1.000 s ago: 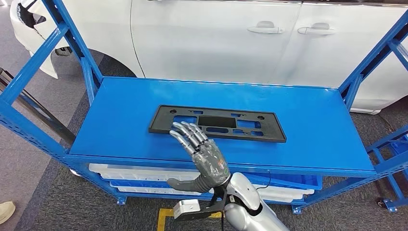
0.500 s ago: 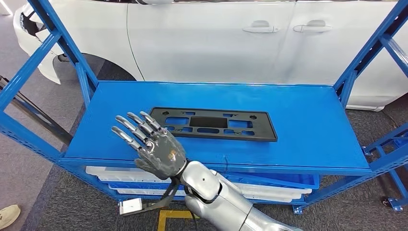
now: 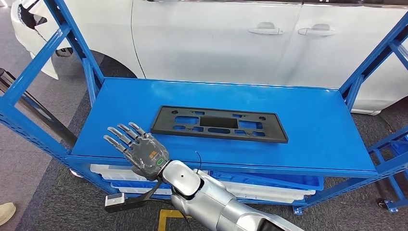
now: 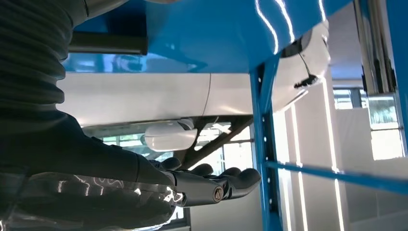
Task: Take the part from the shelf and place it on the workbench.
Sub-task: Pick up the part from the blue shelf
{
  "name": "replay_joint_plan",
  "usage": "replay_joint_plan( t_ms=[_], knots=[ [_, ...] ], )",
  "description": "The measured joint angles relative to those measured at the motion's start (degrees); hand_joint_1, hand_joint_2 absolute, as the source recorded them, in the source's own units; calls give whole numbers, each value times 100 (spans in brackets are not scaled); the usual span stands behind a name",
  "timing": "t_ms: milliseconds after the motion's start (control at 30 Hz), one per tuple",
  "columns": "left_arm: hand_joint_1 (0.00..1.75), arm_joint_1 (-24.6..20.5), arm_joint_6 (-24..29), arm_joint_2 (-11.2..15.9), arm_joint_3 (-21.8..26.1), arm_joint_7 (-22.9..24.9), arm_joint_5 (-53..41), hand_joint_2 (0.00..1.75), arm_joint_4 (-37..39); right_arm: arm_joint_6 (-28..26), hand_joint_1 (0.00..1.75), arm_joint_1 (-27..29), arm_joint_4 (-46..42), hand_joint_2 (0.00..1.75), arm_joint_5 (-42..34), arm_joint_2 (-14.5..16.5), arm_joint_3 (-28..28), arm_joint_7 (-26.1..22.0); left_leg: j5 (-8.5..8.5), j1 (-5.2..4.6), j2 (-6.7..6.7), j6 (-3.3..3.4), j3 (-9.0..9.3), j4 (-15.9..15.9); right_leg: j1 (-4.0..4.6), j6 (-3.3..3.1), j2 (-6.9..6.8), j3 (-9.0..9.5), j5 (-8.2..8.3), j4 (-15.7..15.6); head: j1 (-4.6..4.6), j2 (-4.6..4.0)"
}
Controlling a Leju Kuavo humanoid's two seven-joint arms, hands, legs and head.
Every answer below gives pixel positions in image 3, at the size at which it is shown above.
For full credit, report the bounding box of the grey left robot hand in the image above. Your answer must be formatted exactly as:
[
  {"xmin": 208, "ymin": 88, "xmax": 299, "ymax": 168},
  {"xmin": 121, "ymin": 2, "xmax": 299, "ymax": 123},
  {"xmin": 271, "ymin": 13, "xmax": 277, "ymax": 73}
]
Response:
[{"xmin": 102, "ymin": 122, "xmax": 170, "ymax": 182}]

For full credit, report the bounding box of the black plastic plate frame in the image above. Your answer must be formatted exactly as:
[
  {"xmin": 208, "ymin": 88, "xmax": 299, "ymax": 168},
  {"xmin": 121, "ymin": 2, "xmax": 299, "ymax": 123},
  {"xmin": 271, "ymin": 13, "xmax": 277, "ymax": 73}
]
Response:
[{"xmin": 150, "ymin": 105, "xmax": 289, "ymax": 144}]

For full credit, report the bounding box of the blue metal shelf rack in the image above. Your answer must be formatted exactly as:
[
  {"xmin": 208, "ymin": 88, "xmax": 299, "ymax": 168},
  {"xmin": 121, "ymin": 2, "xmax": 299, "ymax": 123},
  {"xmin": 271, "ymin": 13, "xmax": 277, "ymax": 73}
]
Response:
[{"xmin": 0, "ymin": 0, "xmax": 408, "ymax": 216}]

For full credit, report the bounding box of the white plastic crate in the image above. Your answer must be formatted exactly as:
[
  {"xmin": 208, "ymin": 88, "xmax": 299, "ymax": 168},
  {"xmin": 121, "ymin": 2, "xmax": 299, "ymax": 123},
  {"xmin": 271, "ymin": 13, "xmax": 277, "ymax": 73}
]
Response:
[
  {"xmin": 232, "ymin": 191, "xmax": 295, "ymax": 204},
  {"xmin": 118, "ymin": 186, "xmax": 173, "ymax": 196},
  {"xmin": 90, "ymin": 164, "xmax": 148, "ymax": 182},
  {"xmin": 223, "ymin": 181, "xmax": 316, "ymax": 197}
]

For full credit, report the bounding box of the dark barrier bar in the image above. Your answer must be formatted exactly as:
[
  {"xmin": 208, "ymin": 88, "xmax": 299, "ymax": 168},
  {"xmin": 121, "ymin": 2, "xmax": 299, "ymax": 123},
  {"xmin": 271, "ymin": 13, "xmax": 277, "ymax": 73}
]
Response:
[{"xmin": 0, "ymin": 67, "xmax": 78, "ymax": 148}]

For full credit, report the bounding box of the white car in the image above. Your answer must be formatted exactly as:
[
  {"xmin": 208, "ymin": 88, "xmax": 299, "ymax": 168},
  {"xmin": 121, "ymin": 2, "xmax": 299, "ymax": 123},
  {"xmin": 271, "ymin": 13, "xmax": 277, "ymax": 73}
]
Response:
[{"xmin": 10, "ymin": 0, "xmax": 408, "ymax": 116}]

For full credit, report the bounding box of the person's foot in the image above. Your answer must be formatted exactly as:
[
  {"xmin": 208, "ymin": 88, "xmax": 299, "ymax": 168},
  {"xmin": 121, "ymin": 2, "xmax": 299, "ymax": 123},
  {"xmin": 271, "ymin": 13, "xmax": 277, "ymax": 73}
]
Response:
[{"xmin": 0, "ymin": 203, "xmax": 16, "ymax": 226}]

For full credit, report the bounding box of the blue metal rack with castors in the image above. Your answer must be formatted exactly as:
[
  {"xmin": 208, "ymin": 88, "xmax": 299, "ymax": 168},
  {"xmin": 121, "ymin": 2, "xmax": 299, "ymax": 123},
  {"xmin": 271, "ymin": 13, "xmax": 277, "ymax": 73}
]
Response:
[{"xmin": 366, "ymin": 126, "xmax": 408, "ymax": 214}]

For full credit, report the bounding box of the black camera cable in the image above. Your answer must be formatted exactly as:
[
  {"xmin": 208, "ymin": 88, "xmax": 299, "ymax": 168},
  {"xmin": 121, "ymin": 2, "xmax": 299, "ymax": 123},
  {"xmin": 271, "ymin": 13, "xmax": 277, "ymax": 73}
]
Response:
[{"xmin": 156, "ymin": 151, "xmax": 203, "ymax": 231}]

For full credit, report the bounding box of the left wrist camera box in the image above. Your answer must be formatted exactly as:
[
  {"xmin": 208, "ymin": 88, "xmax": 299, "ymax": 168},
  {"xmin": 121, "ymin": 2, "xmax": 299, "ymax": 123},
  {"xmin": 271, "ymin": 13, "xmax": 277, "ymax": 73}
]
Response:
[{"xmin": 104, "ymin": 192, "xmax": 128, "ymax": 214}]

